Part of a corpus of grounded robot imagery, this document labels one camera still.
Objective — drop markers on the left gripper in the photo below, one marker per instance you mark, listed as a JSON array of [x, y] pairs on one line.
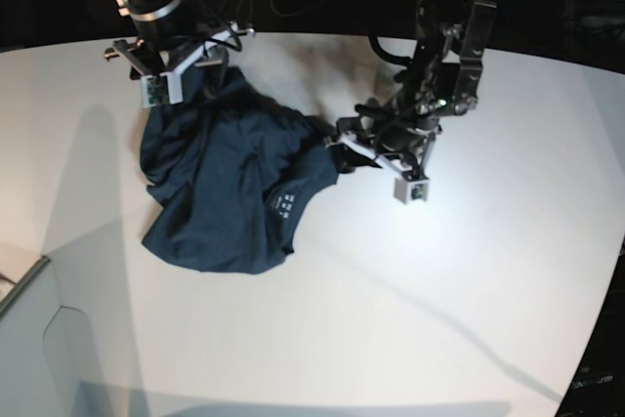
[[382, 129]]

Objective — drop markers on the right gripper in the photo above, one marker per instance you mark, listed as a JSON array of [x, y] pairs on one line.
[[177, 34]]

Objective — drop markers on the dark blue t-shirt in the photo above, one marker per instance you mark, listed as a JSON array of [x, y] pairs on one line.
[[233, 177]]

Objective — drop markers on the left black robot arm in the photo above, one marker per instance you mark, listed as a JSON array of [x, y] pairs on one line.
[[439, 79]]

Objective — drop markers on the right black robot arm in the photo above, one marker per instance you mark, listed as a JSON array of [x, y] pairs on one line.
[[182, 47]]

